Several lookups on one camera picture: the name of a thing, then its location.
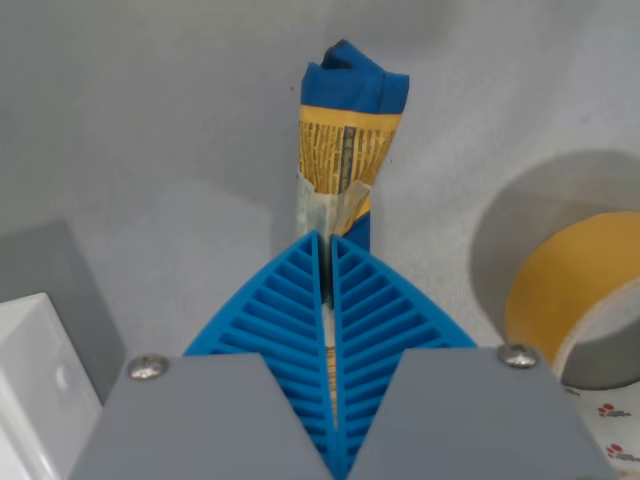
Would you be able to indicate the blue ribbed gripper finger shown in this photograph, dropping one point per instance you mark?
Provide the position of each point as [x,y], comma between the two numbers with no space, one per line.
[460,415]
[210,415]

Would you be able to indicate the blue and yellow bag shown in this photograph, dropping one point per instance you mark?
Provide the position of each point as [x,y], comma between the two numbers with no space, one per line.
[350,90]

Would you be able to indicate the yellow adhesive tape roll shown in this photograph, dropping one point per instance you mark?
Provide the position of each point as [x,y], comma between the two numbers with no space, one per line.
[545,295]

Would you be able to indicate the white wall socket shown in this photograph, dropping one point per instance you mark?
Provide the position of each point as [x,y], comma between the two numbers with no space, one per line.
[30,380]

